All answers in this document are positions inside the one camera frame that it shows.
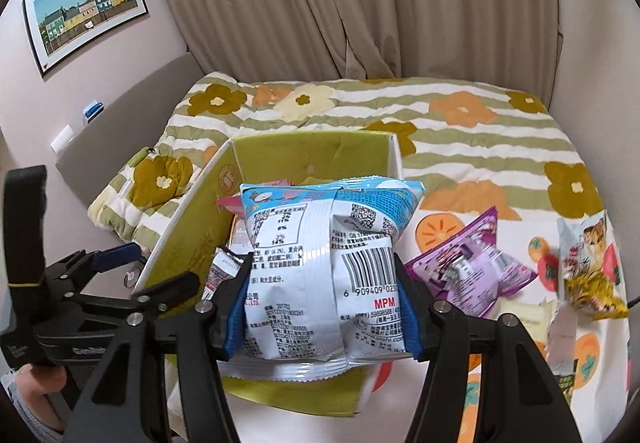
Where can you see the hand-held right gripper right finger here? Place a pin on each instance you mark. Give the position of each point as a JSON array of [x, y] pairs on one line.
[[412, 323]]

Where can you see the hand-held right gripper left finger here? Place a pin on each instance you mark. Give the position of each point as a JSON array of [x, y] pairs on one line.
[[234, 338]]

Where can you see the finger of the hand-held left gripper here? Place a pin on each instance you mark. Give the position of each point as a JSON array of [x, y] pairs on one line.
[[120, 255], [165, 288]]

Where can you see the white and grey snack packet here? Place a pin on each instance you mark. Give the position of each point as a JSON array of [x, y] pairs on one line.
[[220, 268]]

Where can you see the blue and white snack packet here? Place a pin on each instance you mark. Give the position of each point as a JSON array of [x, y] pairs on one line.
[[310, 273]]

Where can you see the pink snack packet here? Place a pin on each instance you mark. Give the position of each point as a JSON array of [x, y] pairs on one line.
[[231, 204]]

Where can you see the green cardboard box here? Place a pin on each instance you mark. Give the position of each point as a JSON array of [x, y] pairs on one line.
[[310, 153]]

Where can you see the person's left forearm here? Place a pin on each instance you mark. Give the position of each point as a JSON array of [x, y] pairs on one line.
[[30, 423]]

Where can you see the person's left hand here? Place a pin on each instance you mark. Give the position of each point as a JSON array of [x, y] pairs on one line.
[[42, 382]]

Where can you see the floral striped pillow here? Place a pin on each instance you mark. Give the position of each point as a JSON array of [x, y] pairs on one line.
[[145, 193]]

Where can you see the purple snack packet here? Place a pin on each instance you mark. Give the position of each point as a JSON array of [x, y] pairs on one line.
[[470, 263]]

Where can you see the pale flat packet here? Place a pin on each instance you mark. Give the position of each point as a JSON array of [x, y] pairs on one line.
[[530, 320]]

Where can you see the grey headboard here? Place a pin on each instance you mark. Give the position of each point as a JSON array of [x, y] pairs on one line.
[[130, 123]]

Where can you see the white fruit print cloth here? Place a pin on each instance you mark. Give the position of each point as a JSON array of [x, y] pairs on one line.
[[520, 233]]

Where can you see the blue and white small object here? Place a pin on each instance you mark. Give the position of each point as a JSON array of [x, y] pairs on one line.
[[92, 109]]

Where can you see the floral striped blanket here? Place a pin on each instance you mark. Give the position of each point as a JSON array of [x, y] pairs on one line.
[[450, 148]]

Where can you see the gold snack packet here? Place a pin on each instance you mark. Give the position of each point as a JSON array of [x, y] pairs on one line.
[[595, 295]]

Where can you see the white nut snack packet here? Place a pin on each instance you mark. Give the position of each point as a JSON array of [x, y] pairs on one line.
[[582, 243]]

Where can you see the white wall switch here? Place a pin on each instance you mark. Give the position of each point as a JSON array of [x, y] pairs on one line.
[[62, 139]]

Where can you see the framed wall poster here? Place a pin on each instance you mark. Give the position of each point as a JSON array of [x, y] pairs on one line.
[[80, 13]]

